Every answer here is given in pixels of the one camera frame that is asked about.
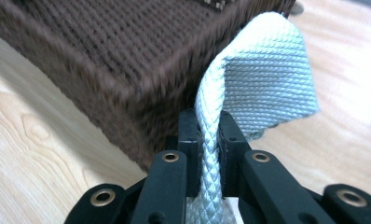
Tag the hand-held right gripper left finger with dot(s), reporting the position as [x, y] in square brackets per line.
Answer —
[189, 137]

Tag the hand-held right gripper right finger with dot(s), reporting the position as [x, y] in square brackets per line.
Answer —
[230, 140]

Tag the light blue textured cloth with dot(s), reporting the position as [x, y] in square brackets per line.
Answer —
[267, 81]

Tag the brown woven basket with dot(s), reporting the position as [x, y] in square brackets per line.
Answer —
[112, 62]

